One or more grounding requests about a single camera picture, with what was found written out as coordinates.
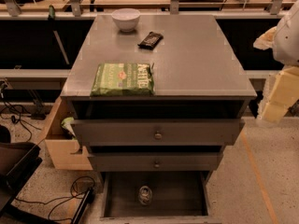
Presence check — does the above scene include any green white bag in drawer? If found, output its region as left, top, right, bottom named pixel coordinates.
left=61, top=117, right=76, bottom=139

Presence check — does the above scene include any black snack bar wrapper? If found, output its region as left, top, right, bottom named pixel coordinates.
left=138, top=32, right=164, bottom=50

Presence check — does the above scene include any green Kettle chips bag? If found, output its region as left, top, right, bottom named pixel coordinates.
left=91, top=63, right=154, bottom=96

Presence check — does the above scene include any grey middle drawer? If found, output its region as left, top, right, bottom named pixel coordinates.
left=88, top=152, right=223, bottom=172

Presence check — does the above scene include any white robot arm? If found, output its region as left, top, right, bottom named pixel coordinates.
left=253, top=1, right=299, bottom=124

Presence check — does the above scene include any grey top drawer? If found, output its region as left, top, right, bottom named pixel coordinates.
left=71, top=119, right=245, bottom=147

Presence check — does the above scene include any white ceramic bowl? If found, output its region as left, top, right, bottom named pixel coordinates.
left=111, top=8, right=140, bottom=32

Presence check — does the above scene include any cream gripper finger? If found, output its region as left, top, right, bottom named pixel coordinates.
left=261, top=66, right=299, bottom=123
left=253, top=26, right=277, bottom=50

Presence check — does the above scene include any grey drawer cabinet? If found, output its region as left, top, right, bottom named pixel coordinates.
left=60, top=14, right=258, bottom=185

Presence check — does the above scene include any black bar on floor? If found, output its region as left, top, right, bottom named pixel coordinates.
left=71, top=188, right=94, bottom=224

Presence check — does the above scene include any black cable left floor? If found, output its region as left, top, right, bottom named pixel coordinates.
left=0, top=79, right=43, bottom=143

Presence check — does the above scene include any light wooden side drawer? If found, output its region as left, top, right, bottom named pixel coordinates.
left=39, top=98, right=92, bottom=171

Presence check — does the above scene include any black floor cable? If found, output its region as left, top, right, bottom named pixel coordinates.
left=14, top=175, right=97, bottom=222

